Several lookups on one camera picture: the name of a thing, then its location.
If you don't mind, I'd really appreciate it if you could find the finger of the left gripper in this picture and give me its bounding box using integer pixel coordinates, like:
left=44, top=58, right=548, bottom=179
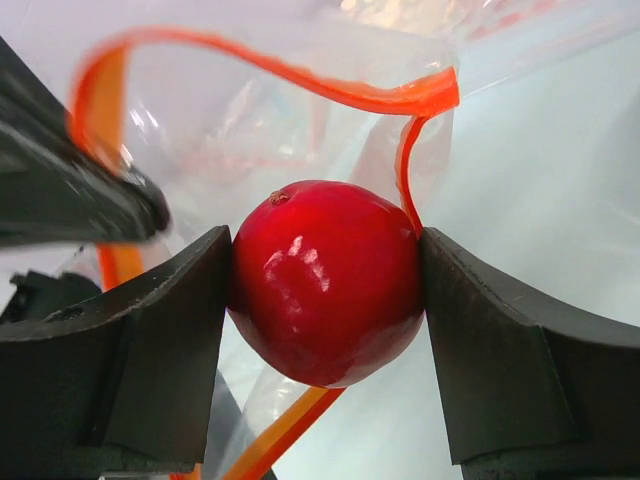
left=1, top=42, right=170, bottom=245

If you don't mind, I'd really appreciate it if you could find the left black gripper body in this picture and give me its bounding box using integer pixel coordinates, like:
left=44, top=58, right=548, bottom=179
left=1, top=270, right=102, bottom=325

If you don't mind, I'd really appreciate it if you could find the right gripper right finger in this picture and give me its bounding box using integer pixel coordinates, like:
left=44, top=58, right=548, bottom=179
left=421, top=228, right=639, bottom=479

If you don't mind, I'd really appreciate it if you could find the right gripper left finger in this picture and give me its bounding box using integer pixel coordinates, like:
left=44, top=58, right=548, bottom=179
left=1, top=226, right=231, bottom=475

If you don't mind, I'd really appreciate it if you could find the red toy apple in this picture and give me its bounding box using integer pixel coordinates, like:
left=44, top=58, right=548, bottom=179
left=228, top=180, right=424, bottom=388

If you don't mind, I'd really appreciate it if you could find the clear orange-zipper bag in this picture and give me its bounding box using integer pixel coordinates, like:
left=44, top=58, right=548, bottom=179
left=71, top=1, right=639, bottom=479

